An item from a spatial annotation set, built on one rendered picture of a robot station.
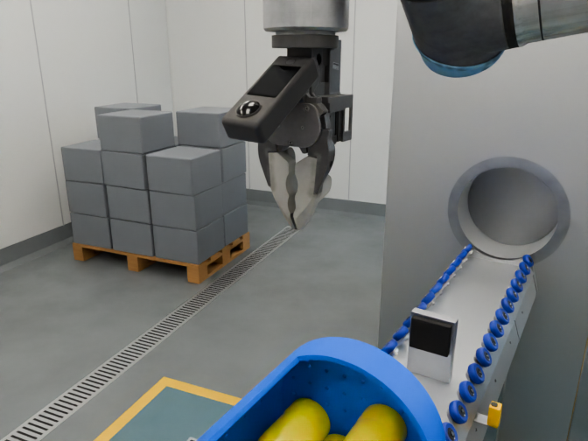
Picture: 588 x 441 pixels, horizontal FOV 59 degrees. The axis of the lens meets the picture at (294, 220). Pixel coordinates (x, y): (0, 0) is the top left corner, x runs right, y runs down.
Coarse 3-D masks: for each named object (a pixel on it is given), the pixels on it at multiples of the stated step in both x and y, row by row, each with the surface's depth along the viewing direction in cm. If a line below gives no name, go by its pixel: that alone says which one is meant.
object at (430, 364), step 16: (416, 320) 115; (432, 320) 114; (448, 320) 113; (416, 336) 116; (432, 336) 114; (448, 336) 112; (416, 352) 119; (432, 352) 115; (448, 352) 114; (416, 368) 120; (432, 368) 118; (448, 368) 116
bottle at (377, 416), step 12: (372, 408) 76; (384, 408) 76; (360, 420) 74; (372, 420) 73; (384, 420) 73; (396, 420) 74; (348, 432) 73; (360, 432) 71; (372, 432) 71; (384, 432) 72; (396, 432) 73
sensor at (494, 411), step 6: (492, 402) 108; (498, 402) 108; (492, 408) 107; (498, 408) 107; (480, 414) 111; (492, 414) 107; (498, 414) 106; (474, 420) 109; (480, 420) 109; (486, 420) 109; (492, 420) 107; (498, 420) 107; (492, 426) 108
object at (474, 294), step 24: (480, 264) 181; (504, 264) 181; (456, 288) 164; (480, 288) 164; (504, 288) 164; (528, 288) 171; (456, 312) 148; (480, 312) 148; (528, 312) 166; (480, 336) 136; (456, 360) 126; (504, 360) 135; (432, 384) 117; (456, 384) 117; (480, 408) 115; (480, 432) 112
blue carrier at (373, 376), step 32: (320, 352) 75; (352, 352) 74; (384, 352) 75; (288, 384) 86; (320, 384) 83; (352, 384) 79; (384, 384) 70; (416, 384) 73; (224, 416) 66; (256, 416) 82; (352, 416) 81; (416, 416) 69
